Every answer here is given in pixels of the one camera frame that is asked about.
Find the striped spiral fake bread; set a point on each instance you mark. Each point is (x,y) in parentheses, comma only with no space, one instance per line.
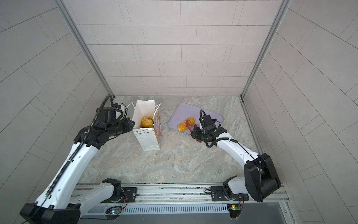
(187,124)

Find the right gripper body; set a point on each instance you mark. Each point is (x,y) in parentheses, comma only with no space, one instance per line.
(196,133)

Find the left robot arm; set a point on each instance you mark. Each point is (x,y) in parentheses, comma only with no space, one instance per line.
(55,205)

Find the white cartoon paper bag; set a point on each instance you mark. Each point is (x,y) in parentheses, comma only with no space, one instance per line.
(148,138)

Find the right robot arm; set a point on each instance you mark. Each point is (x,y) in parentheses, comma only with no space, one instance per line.
(260,176)

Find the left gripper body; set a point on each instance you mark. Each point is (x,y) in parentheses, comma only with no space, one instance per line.
(129,123)

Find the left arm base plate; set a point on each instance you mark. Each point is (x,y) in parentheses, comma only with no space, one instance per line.
(128,195)

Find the left circuit board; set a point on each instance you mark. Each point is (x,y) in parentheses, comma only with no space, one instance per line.
(115,210)

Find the ring shaped fake bread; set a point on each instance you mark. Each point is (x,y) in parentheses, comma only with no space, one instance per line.
(148,122)

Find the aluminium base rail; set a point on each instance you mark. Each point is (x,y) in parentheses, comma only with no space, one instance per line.
(169,194)

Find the right circuit board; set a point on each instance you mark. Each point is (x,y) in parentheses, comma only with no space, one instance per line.
(234,210)

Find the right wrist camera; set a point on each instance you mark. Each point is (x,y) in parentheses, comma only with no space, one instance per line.
(207,122)

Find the circuit board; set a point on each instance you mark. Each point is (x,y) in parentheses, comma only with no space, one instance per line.
(115,210)
(234,210)

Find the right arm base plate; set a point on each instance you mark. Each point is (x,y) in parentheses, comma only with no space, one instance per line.
(218,195)

